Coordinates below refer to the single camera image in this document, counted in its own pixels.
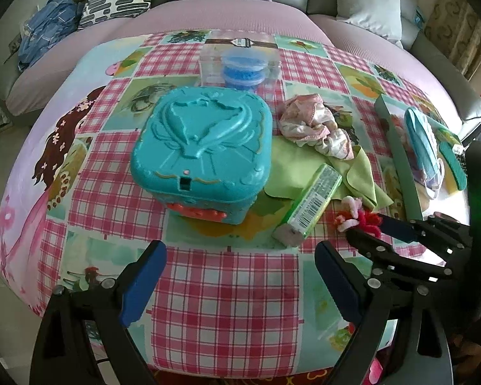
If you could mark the light grey cushion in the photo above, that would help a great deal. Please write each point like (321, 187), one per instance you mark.
(368, 4)

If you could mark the pink printed cloth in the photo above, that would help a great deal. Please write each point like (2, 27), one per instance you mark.
(312, 124)

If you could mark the floral beige curtain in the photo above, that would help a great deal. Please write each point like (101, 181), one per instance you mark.
(457, 32)

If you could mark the green scouring sponge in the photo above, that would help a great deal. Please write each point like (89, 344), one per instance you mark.
(453, 164)

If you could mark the pink sofa cover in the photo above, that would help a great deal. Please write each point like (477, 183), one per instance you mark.
(224, 14)

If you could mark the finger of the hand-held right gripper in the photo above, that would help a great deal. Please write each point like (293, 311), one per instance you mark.
(399, 230)
(384, 254)

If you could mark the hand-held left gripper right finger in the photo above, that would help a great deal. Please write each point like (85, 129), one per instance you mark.
(338, 284)

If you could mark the red and pink pipe cleaner toy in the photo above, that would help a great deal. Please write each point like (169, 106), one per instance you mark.
(360, 218)

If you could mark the green box with toothbrush items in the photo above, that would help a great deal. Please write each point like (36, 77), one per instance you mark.
(401, 160)

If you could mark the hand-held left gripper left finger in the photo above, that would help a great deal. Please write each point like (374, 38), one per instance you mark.
(142, 284)

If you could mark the blue lidded jar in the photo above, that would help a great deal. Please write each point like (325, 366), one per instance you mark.
(242, 59)
(242, 79)

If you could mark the blue clothes pile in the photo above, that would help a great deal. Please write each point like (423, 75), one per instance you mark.
(48, 28)

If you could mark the teal plastic box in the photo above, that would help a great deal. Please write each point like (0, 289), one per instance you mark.
(200, 148)

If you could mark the green cloth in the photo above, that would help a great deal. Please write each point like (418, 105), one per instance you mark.
(288, 168)

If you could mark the clear plastic box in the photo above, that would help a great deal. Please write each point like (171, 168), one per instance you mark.
(210, 64)

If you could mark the patchwork checkered tablecloth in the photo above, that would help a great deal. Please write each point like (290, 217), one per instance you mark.
(224, 288)

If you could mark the blue face mask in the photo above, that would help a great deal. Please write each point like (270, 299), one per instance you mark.
(419, 136)

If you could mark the green packet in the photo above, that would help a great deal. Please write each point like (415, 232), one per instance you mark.
(310, 204)

